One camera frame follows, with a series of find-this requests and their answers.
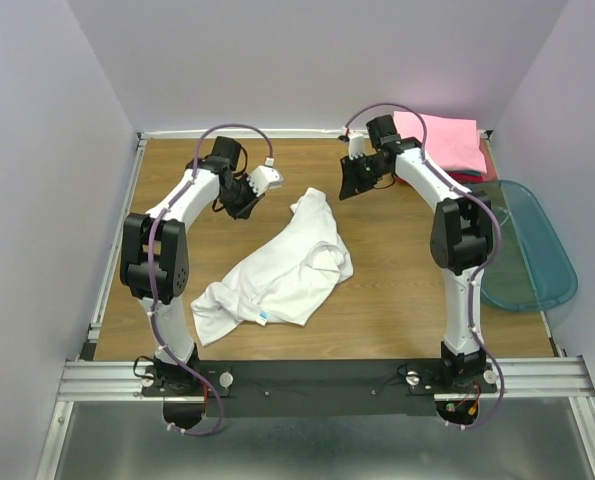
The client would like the white t shirt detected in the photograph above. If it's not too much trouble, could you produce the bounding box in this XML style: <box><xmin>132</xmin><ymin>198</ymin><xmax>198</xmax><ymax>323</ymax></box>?
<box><xmin>191</xmin><ymin>187</ymin><xmax>354</xmax><ymax>346</ymax></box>

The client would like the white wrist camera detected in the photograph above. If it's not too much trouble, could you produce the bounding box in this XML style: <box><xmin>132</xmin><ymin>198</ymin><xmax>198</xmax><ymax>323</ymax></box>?
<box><xmin>347</xmin><ymin>131</ymin><xmax>366</xmax><ymax>160</ymax></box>
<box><xmin>247</xmin><ymin>165</ymin><xmax>284</xmax><ymax>197</ymax></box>

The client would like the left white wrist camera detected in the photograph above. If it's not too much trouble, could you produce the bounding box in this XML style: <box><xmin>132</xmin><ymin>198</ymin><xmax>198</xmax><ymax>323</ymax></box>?
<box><xmin>247</xmin><ymin>165</ymin><xmax>284</xmax><ymax>197</ymax></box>

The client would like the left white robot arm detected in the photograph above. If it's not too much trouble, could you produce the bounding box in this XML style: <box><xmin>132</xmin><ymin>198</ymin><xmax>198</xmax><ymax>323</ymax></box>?
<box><xmin>120</xmin><ymin>136</ymin><xmax>283</xmax><ymax>395</ymax></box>

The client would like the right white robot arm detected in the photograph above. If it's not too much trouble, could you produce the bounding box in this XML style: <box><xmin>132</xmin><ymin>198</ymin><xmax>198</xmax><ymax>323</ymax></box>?
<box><xmin>339</xmin><ymin>115</ymin><xmax>501</xmax><ymax>392</ymax></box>

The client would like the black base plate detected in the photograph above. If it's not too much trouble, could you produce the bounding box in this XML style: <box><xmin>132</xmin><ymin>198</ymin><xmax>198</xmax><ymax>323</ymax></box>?
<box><xmin>133</xmin><ymin>358</ymin><xmax>497</xmax><ymax>431</ymax></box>

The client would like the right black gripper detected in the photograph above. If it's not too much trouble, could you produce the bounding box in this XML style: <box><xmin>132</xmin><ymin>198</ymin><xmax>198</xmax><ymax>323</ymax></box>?
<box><xmin>337</xmin><ymin>152</ymin><xmax>388</xmax><ymax>201</ymax></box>

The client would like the aluminium front rail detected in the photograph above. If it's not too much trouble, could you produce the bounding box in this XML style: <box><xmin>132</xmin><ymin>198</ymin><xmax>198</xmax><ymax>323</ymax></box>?
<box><xmin>57</xmin><ymin>357</ymin><xmax>595</xmax><ymax>402</ymax></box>

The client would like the folded pink t shirt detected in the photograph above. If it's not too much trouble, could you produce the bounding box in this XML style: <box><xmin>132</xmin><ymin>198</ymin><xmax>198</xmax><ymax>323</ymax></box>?
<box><xmin>421</xmin><ymin>114</ymin><xmax>487</xmax><ymax>174</ymax></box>

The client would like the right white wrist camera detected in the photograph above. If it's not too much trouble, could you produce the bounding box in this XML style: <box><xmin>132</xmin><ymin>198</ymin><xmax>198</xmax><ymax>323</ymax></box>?
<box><xmin>347</xmin><ymin>131</ymin><xmax>366</xmax><ymax>160</ymax></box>

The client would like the teal plastic bin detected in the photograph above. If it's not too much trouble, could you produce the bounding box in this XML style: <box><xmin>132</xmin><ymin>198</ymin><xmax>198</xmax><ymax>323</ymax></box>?
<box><xmin>469</xmin><ymin>180</ymin><xmax>578</xmax><ymax>313</ymax></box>

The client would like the folded red t shirt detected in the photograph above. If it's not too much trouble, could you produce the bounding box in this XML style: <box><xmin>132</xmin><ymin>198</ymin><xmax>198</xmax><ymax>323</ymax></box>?
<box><xmin>448</xmin><ymin>170</ymin><xmax>497</xmax><ymax>185</ymax></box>

